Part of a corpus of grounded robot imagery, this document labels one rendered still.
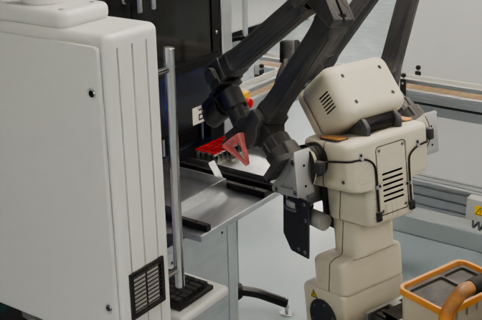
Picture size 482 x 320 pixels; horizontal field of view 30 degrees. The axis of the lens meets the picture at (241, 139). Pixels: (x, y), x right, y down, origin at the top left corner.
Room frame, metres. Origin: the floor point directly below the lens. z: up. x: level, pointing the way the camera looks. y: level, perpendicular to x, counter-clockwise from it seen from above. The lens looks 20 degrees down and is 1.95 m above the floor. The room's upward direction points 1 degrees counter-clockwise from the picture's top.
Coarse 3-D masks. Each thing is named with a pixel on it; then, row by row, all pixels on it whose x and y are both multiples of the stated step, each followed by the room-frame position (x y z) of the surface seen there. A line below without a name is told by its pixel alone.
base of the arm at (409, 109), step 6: (408, 102) 2.27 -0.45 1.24; (402, 108) 2.26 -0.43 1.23; (408, 108) 2.25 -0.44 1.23; (414, 108) 2.25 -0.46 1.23; (420, 108) 2.26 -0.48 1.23; (402, 114) 2.24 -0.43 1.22; (408, 114) 2.24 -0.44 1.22; (414, 114) 2.23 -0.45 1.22; (420, 114) 2.24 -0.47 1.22; (414, 120) 2.21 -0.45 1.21
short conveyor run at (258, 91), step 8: (264, 72) 3.60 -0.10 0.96; (272, 72) 3.60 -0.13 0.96; (248, 80) 3.46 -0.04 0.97; (256, 80) 3.50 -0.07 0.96; (264, 80) 3.59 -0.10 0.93; (272, 80) 3.48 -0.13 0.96; (248, 88) 3.35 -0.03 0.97; (256, 88) 3.39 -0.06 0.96; (264, 88) 3.48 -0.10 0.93; (304, 88) 3.64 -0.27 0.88; (256, 96) 3.36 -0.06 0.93; (264, 96) 3.39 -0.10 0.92; (256, 104) 3.35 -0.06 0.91
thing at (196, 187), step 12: (168, 168) 2.70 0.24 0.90; (180, 168) 2.67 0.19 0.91; (168, 180) 2.64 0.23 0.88; (180, 180) 2.64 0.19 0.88; (192, 180) 2.64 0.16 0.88; (204, 180) 2.61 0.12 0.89; (216, 180) 2.58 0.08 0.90; (168, 192) 2.54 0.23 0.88; (192, 192) 2.54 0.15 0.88; (204, 192) 2.48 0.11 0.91; (216, 192) 2.52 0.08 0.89; (168, 204) 2.45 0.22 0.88; (192, 204) 2.43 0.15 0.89
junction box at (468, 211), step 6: (468, 198) 3.22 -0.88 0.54; (474, 198) 3.22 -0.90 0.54; (480, 198) 3.22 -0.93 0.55; (468, 204) 3.22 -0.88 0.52; (474, 204) 3.20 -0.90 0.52; (480, 204) 3.19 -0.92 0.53; (468, 210) 3.22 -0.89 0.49; (474, 210) 3.20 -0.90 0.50; (480, 210) 3.19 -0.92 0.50; (468, 216) 3.22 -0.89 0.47; (474, 216) 3.20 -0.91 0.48; (480, 216) 3.19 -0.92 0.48
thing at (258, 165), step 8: (248, 152) 2.88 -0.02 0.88; (256, 152) 2.88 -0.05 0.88; (264, 152) 2.87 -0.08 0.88; (192, 160) 2.75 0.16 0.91; (200, 160) 2.73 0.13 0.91; (256, 160) 2.80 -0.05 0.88; (264, 160) 2.80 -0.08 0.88; (224, 168) 2.67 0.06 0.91; (232, 168) 2.65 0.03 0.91; (240, 168) 2.73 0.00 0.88; (248, 168) 2.73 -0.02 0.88; (256, 168) 2.73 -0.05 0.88; (264, 168) 2.73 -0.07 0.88; (248, 176) 2.61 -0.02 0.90; (256, 176) 2.59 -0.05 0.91
